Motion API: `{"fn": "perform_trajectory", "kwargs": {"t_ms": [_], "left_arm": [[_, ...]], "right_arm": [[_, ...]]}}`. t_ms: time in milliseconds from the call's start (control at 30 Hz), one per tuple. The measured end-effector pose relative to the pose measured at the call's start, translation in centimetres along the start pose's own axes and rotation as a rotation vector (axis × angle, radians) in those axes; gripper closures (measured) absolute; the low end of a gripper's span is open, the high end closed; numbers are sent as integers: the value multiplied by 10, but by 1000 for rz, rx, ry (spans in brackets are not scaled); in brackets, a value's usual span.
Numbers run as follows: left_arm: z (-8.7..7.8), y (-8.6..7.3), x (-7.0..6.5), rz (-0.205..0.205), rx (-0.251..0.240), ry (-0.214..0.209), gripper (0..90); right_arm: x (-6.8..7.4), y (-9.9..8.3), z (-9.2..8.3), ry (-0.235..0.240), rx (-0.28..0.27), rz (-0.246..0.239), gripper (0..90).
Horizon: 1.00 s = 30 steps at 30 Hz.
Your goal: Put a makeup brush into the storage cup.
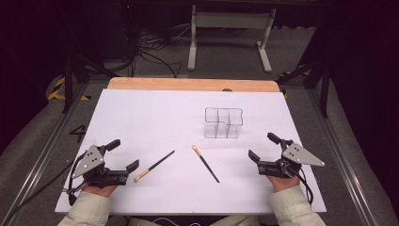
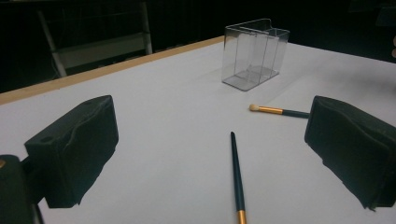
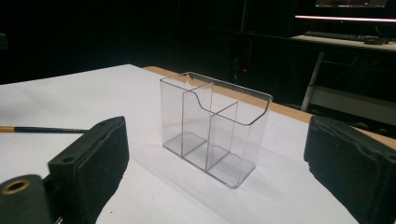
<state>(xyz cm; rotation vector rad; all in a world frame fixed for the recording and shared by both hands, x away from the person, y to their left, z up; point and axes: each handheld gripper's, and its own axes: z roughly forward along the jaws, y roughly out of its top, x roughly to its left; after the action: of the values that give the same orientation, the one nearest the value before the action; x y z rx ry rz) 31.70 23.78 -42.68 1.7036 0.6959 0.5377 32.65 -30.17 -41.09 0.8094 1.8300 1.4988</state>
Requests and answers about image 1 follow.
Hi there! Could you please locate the black metal stand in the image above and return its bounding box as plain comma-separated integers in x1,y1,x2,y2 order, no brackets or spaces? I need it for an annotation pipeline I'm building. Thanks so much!
276,18,334,119

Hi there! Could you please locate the white metal stand frame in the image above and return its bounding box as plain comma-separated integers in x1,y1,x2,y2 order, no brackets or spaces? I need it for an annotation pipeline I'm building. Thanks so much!
187,4,278,73

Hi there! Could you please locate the black tripod stand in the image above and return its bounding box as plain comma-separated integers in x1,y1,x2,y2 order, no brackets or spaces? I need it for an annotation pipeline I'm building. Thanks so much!
60,51,120,114

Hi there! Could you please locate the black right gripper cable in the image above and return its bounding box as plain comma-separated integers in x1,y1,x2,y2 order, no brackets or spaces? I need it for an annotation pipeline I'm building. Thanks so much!
293,168,314,205

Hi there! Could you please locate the yellow black striped tape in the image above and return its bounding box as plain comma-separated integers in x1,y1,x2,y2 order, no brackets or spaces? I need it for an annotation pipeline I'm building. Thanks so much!
46,76,92,102

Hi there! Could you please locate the white table board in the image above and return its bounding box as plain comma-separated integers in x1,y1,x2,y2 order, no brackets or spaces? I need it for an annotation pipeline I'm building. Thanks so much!
55,89,327,216

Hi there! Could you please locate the black chopstick right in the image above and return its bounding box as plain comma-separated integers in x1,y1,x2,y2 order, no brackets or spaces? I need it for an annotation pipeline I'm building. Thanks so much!
191,144,220,184

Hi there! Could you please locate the person's left hand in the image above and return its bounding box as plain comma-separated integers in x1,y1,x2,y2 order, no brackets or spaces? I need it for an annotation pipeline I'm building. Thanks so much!
82,184,119,198

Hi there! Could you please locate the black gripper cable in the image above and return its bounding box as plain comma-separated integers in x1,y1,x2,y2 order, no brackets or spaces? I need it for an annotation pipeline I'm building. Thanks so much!
0,150,88,226
293,168,314,205

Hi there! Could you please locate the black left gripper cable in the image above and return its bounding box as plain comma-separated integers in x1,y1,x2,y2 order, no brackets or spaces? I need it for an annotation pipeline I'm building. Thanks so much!
0,150,88,226

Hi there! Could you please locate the bundle of black floor cables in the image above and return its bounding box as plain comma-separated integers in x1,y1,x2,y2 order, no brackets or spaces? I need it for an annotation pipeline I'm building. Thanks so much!
126,23,189,79

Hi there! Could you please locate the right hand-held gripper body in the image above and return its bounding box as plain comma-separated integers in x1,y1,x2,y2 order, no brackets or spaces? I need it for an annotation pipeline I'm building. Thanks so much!
257,139,326,180

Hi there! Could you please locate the black tape floor mark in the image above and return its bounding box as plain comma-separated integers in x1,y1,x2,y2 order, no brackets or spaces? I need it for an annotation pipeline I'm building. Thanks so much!
69,124,88,144

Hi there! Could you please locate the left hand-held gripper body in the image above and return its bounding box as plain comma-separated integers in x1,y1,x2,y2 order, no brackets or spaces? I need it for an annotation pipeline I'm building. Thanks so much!
71,144,130,189

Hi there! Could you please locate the person's right hand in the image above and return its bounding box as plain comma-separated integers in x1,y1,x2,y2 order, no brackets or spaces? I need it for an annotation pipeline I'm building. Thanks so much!
266,174,301,193

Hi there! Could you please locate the thin white cable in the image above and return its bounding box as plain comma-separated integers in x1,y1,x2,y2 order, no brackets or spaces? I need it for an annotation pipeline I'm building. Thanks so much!
146,217,202,226

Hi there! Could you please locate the aluminium floor rail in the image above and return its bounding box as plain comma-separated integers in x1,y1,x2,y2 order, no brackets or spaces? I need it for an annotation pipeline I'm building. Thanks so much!
305,89,381,226
0,83,90,226

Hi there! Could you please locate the clear acrylic organizer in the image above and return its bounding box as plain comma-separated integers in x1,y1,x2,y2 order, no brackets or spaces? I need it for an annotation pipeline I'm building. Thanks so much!
203,106,245,139

